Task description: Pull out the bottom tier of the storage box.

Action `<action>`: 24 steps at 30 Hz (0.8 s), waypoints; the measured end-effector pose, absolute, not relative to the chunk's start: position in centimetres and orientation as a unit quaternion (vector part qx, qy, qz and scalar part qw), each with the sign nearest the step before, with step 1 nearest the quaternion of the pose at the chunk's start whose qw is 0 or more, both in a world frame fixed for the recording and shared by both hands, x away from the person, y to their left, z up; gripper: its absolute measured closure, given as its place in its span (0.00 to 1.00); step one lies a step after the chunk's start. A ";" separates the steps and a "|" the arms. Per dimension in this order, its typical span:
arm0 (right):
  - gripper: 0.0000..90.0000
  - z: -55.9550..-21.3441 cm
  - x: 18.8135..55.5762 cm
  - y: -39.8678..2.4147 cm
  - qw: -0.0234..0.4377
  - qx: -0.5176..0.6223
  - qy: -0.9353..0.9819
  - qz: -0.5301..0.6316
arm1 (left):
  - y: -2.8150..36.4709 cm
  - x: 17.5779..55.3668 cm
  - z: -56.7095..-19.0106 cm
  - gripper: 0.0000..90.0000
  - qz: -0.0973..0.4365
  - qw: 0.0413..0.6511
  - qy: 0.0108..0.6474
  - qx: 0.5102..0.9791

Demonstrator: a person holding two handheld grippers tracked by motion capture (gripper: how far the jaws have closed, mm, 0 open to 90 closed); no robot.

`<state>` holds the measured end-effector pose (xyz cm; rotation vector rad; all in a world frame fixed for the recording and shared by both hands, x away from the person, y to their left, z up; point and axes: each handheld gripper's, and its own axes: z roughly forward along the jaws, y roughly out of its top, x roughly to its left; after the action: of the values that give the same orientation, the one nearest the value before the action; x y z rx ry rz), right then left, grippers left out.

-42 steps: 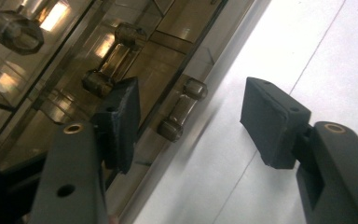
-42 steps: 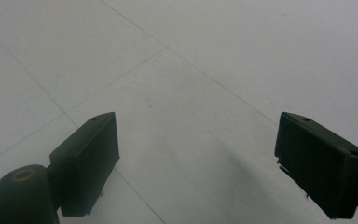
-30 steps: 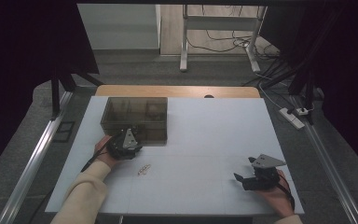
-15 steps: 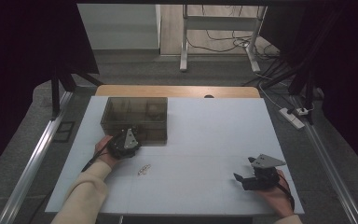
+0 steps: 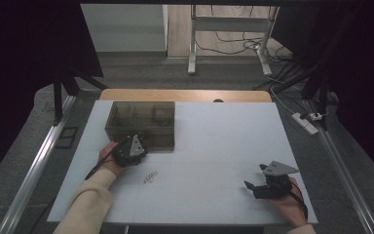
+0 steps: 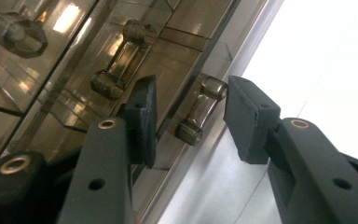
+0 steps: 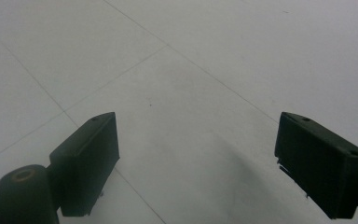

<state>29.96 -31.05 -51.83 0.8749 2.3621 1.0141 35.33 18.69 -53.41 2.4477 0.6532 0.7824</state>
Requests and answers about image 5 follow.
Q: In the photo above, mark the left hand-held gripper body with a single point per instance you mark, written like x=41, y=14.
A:
x=126, y=157

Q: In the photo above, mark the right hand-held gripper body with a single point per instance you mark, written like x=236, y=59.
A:
x=272, y=190

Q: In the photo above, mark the small white object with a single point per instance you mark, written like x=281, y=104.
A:
x=150, y=177

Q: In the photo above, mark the smoky transparent drawer box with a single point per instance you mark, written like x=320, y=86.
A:
x=136, y=113

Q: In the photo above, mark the person's left hand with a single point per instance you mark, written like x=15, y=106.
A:
x=107, y=159

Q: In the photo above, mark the person's right hand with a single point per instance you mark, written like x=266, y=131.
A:
x=290, y=208

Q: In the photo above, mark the white power strip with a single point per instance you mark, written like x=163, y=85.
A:
x=304, y=124

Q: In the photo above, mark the white table mat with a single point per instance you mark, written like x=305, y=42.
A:
x=207, y=136

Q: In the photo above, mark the white plug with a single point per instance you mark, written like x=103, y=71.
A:
x=316, y=116

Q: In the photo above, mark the black metal stand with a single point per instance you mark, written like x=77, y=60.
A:
x=323, y=97
x=57, y=97

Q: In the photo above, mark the white cabinet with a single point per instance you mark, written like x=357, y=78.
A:
x=126, y=29

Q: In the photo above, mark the dark curtain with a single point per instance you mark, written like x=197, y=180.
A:
x=363, y=65
x=19, y=65

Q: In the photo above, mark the aluminium rail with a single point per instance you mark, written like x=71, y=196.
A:
x=32, y=177
x=344, y=175

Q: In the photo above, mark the white metal desk frame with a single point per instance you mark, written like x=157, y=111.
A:
x=192, y=42

